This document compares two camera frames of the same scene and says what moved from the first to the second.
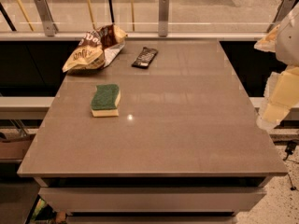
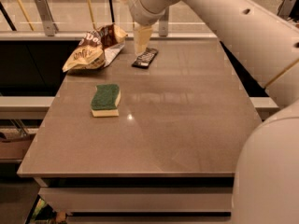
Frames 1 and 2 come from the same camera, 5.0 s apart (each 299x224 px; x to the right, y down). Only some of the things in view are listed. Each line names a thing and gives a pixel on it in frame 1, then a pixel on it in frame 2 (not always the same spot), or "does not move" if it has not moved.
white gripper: [288, 41] -> [139, 7]
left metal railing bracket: [49, 27] does not move
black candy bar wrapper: [145, 58] does not move
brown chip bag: [96, 49] does not move
